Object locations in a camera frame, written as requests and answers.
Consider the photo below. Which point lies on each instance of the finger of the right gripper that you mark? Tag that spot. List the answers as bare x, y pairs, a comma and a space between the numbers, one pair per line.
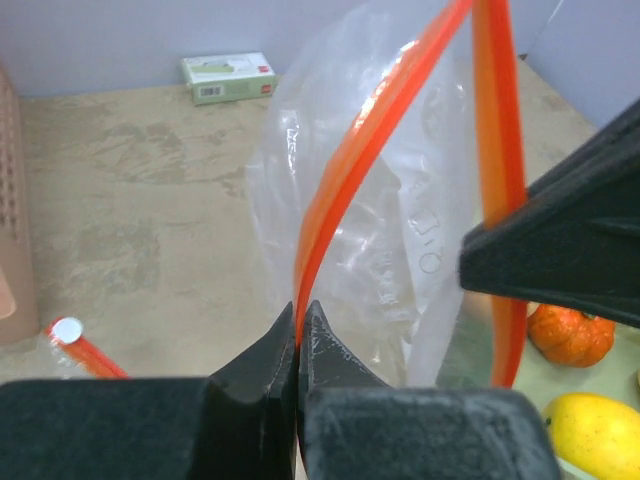
575, 243

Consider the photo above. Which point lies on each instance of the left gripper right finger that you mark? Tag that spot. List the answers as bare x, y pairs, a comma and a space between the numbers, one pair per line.
352, 425

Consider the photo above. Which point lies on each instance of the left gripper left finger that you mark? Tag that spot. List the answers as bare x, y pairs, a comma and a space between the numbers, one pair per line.
238, 423

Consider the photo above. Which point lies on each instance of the yellow lemon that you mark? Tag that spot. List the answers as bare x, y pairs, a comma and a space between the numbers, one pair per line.
596, 434

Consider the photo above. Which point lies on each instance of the clear zip top bag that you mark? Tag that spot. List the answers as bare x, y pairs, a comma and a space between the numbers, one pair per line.
358, 194

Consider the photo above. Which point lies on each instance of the small orange pumpkin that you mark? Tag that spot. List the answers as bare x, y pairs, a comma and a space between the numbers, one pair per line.
570, 337

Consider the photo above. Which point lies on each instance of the light green plastic basket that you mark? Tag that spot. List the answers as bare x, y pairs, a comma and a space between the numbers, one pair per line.
550, 380

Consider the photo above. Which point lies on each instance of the orange plastic file organizer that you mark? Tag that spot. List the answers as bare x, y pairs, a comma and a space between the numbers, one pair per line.
19, 311

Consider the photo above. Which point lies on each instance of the small green white box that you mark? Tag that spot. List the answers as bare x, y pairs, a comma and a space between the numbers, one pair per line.
230, 77

